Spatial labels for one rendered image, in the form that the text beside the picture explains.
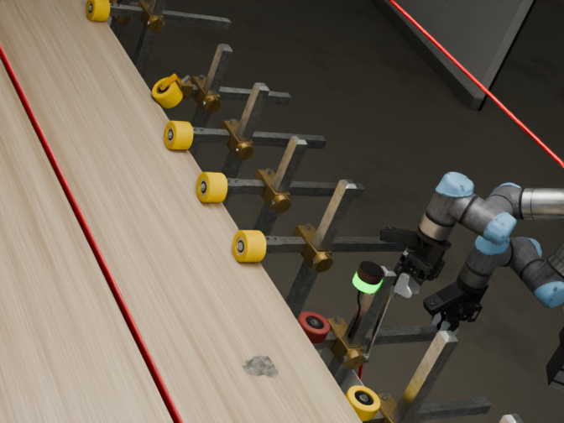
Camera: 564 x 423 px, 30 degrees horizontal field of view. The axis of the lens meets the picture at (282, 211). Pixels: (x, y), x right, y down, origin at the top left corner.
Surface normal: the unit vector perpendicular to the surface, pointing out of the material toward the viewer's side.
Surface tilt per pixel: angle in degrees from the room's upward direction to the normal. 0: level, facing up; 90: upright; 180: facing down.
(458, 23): 90
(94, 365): 0
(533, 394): 0
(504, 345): 0
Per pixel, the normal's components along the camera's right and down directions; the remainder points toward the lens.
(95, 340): 0.33, -0.80
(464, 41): -0.87, -0.06
